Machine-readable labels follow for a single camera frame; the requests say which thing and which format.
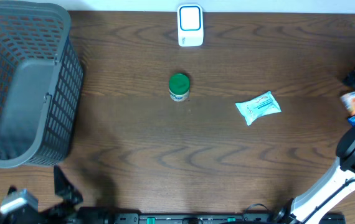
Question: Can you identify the orange small packet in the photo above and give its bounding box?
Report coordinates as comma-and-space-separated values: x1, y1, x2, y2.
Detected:
340, 91, 355, 116

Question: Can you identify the mint green wipes pack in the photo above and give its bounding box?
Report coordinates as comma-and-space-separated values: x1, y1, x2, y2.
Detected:
235, 91, 282, 126

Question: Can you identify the green lid jar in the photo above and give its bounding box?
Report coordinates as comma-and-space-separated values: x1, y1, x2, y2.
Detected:
169, 73, 190, 102

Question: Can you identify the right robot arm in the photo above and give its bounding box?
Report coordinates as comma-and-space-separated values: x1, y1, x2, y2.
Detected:
271, 68, 355, 223

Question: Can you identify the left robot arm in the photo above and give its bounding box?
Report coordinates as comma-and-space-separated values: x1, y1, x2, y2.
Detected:
0, 166, 114, 224

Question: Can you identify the grey plastic mesh basket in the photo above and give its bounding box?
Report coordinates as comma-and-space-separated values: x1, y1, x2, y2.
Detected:
0, 1, 83, 169

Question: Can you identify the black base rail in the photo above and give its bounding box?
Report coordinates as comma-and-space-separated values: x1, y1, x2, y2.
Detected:
112, 212, 346, 224

